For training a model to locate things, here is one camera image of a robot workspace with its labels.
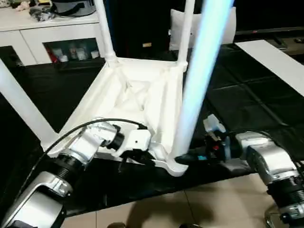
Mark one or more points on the grey cushion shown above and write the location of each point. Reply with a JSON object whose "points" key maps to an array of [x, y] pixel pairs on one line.
{"points": [[223, 26]]}

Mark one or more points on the white glass-door cabinet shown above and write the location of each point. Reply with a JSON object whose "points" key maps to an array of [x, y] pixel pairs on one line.
{"points": [[47, 33]]}

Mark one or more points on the dark round appliance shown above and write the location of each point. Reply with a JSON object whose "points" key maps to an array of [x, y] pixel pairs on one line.
{"points": [[66, 5]]}

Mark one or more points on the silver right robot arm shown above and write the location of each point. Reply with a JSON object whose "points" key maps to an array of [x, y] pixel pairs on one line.
{"points": [[270, 166]]}

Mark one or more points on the white flat board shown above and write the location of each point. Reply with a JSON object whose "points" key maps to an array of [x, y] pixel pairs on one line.
{"points": [[280, 61]]}

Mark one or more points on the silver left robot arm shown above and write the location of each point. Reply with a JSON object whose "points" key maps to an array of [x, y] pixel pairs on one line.
{"points": [[61, 166]]}

